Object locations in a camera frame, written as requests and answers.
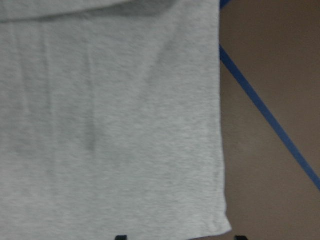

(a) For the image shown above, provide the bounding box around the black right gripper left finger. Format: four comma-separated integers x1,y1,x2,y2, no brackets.
114,235,128,240

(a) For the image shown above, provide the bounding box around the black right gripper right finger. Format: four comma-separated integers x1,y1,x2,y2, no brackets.
234,235,248,240

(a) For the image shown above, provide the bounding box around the grey cartoon print t-shirt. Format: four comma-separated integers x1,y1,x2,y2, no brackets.
0,0,231,240

